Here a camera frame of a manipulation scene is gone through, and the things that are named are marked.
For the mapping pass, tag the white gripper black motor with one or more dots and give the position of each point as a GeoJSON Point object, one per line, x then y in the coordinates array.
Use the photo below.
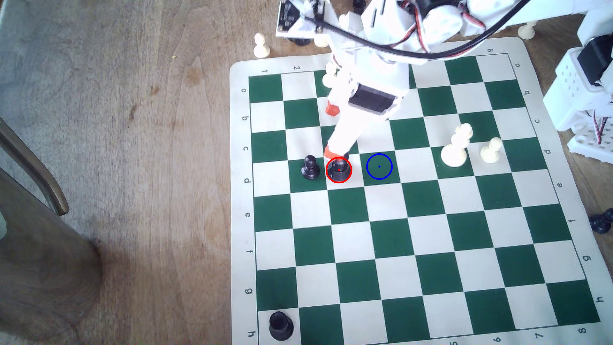
{"type": "Point", "coordinates": [370, 97]}

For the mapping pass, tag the black chess rook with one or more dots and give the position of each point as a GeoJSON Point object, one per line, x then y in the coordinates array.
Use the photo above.
{"type": "Point", "coordinates": [280, 326]}
{"type": "Point", "coordinates": [338, 170]}

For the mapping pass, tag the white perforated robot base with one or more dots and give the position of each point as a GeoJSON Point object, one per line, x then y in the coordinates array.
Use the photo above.
{"type": "Point", "coordinates": [589, 146]}

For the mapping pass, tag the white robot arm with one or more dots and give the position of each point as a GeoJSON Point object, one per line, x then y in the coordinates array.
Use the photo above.
{"type": "Point", "coordinates": [445, 24]}

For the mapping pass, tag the white chess pawn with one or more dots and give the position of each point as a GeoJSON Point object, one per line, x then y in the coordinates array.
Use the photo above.
{"type": "Point", "coordinates": [261, 46]}
{"type": "Point", "coordinates": [328, 76]}
{"type": "Point", "coordinates": [527, 31]}
{"type": "Point", "coordinates": [491, 151]}
{"type": "Point", "coordinates": [321, 43]}

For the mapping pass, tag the tall black chess piece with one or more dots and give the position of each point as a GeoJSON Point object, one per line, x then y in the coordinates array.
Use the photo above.
{"type": "Point", "coordinates": [358, 5]}

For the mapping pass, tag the white chess queen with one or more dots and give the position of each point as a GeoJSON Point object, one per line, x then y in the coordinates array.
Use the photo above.
{"type": "Point", "coordinates": [455, 151]}

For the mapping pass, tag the green and cream chess mat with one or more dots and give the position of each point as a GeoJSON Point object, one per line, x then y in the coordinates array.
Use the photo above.
{"type": "Point", "coordinates": [431, 239]}

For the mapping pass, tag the brown wooden chair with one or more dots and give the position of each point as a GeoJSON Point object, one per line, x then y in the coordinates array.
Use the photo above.
{"type": "Point", "coordinates": [43, 268]}

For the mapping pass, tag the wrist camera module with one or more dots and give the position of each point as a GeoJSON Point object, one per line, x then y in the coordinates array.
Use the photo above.
{"type": "Point", "coordinates": [287, 17]}

